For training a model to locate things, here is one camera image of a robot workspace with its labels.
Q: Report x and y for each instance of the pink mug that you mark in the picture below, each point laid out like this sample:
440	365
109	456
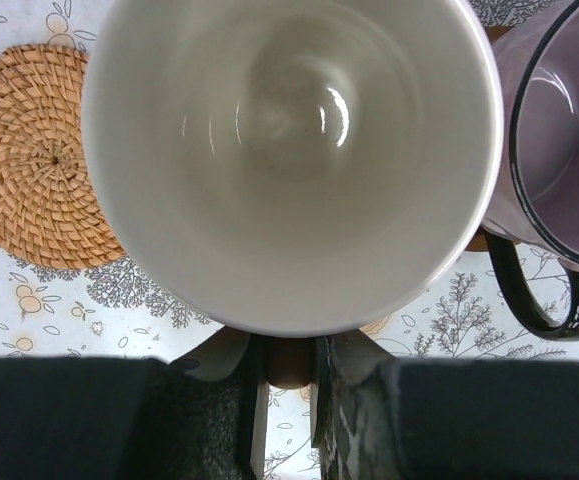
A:
293	168

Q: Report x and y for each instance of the wooden coaster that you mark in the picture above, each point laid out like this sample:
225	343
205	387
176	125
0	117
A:
478	242

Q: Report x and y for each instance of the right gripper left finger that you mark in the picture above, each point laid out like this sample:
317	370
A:
201	416

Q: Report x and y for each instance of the woven rattan coaster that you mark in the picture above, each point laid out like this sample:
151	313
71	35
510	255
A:
49	215

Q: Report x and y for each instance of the purple mug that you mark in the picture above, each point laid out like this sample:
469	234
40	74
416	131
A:
536	198

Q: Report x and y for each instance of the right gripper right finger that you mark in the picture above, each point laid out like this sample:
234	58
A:
377	416

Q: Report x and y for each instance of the floral tablecloth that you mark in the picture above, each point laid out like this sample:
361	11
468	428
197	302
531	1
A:
44	325

